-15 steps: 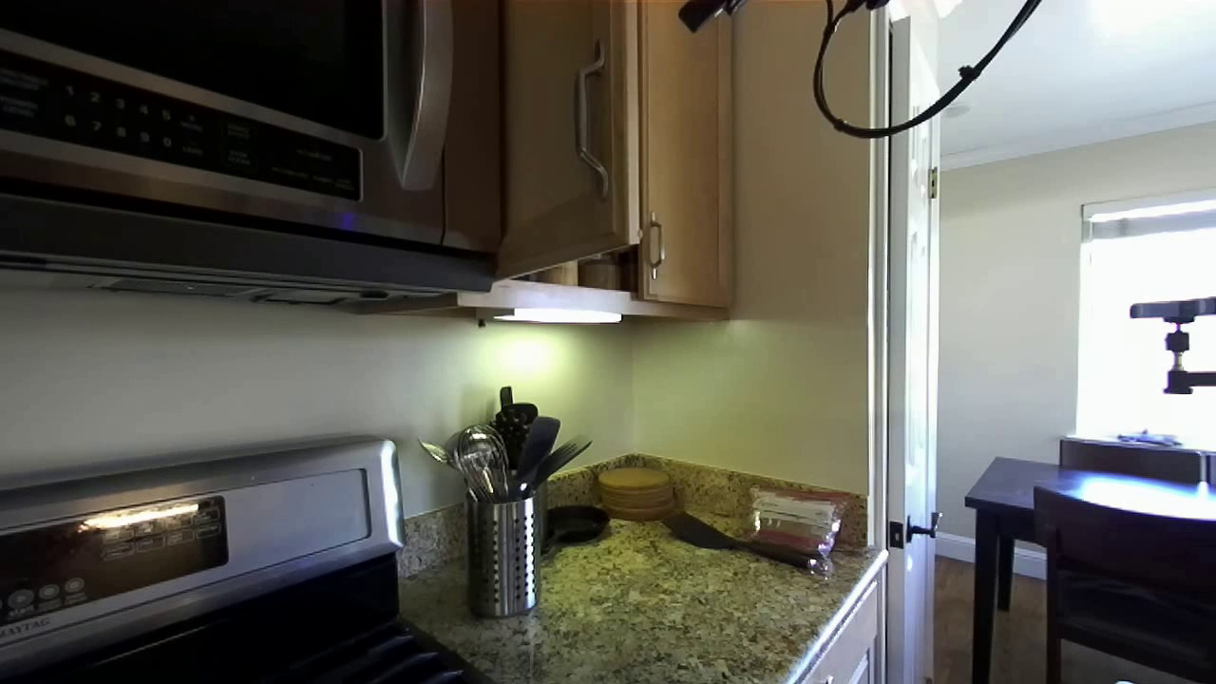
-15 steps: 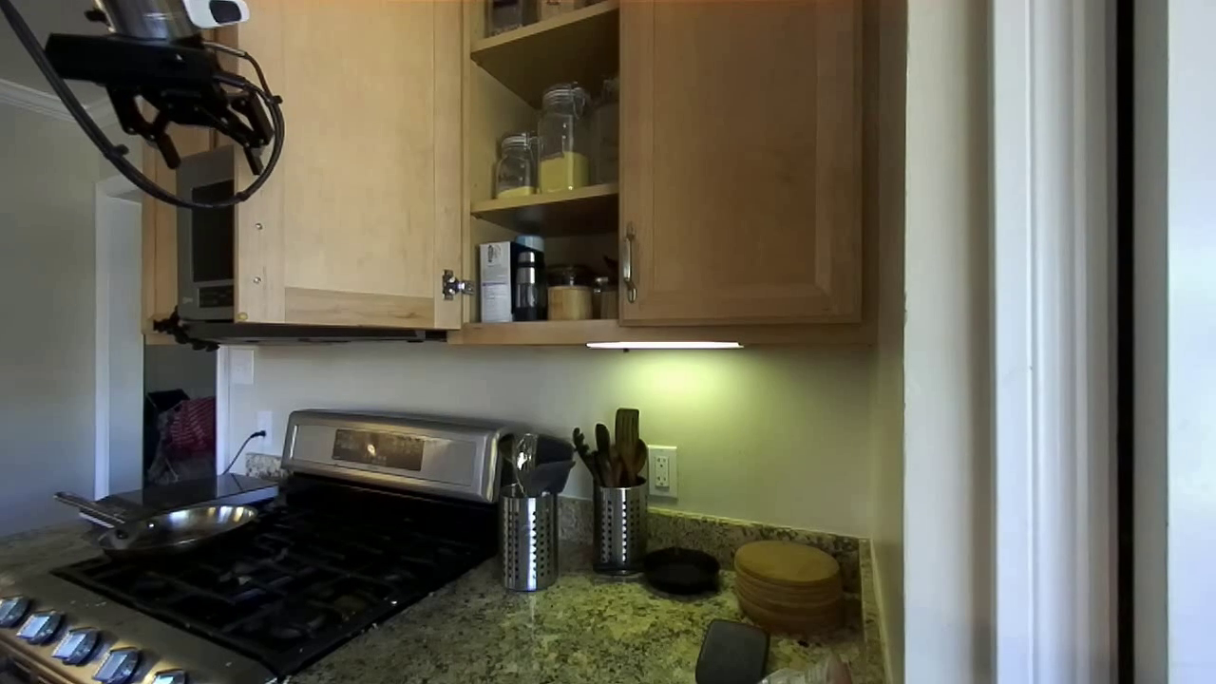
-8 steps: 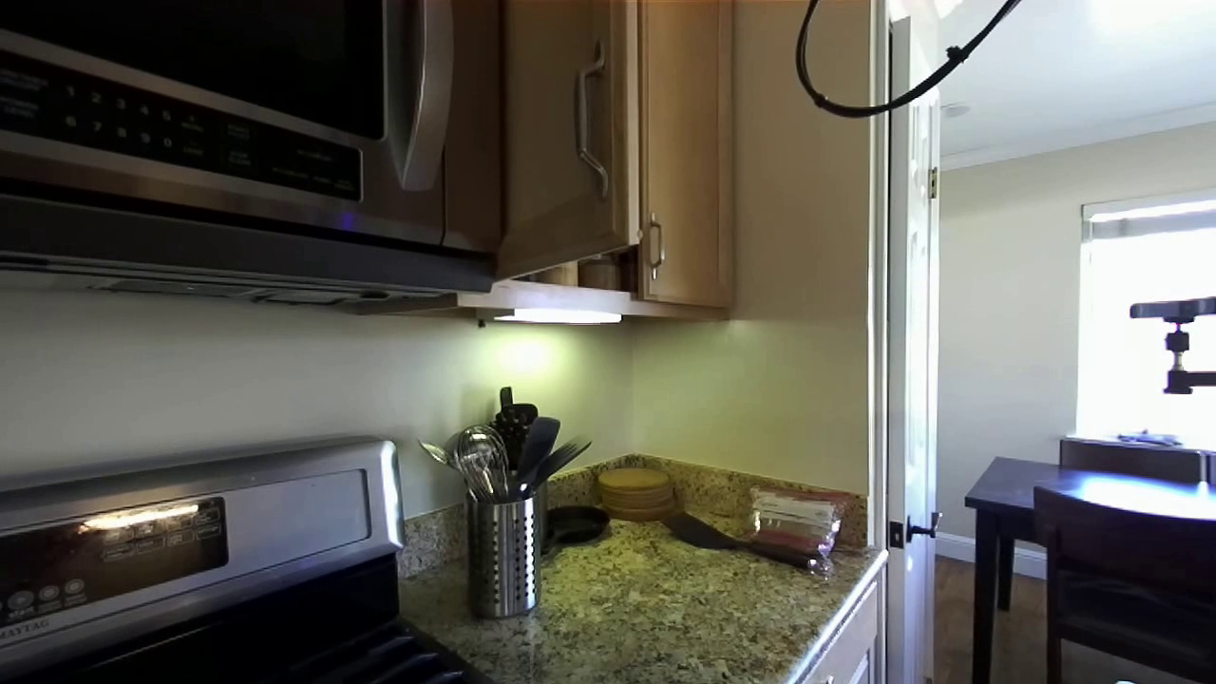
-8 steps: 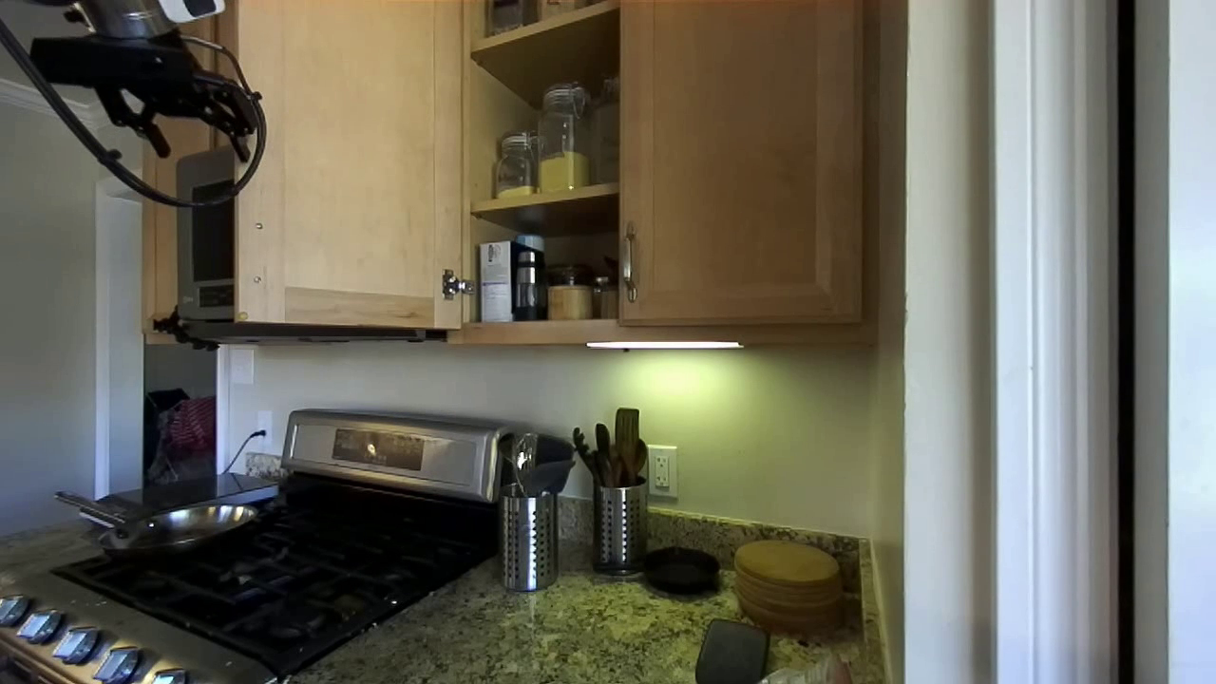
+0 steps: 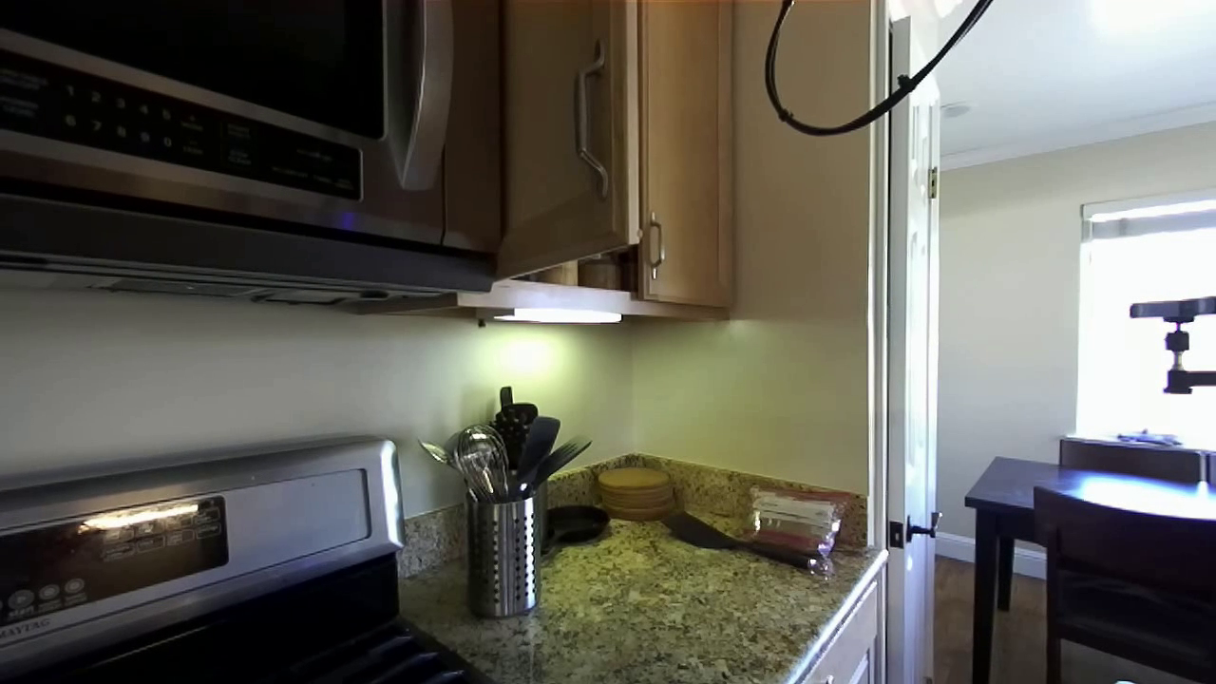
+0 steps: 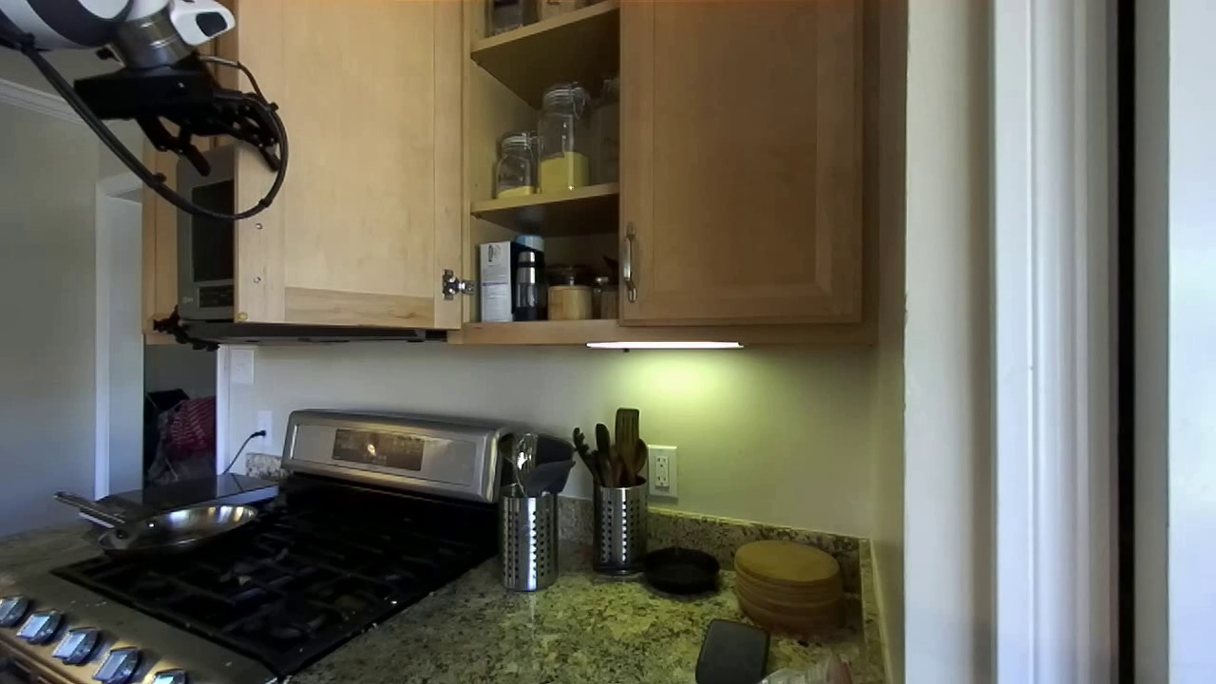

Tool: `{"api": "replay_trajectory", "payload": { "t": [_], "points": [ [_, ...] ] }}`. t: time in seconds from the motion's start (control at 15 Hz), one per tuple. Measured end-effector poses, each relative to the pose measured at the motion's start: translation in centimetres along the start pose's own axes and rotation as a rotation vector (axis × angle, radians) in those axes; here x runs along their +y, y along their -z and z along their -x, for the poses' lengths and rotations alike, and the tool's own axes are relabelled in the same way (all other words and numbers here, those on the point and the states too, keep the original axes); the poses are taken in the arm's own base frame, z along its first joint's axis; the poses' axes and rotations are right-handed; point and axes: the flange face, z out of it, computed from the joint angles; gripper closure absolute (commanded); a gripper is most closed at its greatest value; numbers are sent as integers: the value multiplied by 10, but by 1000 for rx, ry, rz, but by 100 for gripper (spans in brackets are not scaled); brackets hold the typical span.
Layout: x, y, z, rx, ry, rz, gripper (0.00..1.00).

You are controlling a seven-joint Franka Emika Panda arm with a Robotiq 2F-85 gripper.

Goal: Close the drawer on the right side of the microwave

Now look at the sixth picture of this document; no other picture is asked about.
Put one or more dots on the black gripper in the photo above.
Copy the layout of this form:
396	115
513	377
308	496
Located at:
152	96

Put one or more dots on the light wood cabinet door with knob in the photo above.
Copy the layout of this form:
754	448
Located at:
344	165

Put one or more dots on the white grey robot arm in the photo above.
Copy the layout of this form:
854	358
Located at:
76	16

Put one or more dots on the stainless steel microwave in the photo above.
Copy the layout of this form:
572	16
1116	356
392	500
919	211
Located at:
202	239

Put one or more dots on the dark red bag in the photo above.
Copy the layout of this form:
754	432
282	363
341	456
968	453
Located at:
185	439

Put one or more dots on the small glass jar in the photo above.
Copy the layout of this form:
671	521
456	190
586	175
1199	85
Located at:
513	171

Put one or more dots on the white box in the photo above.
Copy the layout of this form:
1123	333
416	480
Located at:
496	286

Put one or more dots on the glass storage jar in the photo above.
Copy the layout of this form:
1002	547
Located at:
506	13

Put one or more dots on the black canister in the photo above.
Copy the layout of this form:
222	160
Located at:
531	279

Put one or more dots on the steel frying pan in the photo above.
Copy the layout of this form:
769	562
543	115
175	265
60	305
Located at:
192	521

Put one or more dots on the glass jar with yellow contents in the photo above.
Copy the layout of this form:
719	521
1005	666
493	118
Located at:
565	157

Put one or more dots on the short yellow jar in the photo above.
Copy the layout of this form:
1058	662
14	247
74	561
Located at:
572	303

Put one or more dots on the stainless steel gas stove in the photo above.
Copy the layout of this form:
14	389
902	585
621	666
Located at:
291	572

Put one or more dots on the small dark jar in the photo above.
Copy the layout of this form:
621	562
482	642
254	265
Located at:
606	298

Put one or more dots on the silver ladle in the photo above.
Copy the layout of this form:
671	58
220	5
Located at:
517	456

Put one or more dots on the black kitchen utensil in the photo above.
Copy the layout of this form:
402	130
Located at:
551	474

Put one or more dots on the silver stove knob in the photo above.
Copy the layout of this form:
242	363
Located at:
8	608
164	679
121	666
40	627
76	647

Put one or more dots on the under cabinet light strip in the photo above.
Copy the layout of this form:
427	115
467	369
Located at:
665	344

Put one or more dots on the perforated steel utensil holder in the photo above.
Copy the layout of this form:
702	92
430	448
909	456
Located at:
531	545
621	533

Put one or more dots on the wooden spoon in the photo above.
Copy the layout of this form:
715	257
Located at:
630	439

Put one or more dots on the black bowl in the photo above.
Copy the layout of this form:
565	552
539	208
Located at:
683	572

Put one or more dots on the white wall outlet with plug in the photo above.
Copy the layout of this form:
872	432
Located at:
263	453

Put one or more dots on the white door frame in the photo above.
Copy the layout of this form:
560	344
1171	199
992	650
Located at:
1051	344

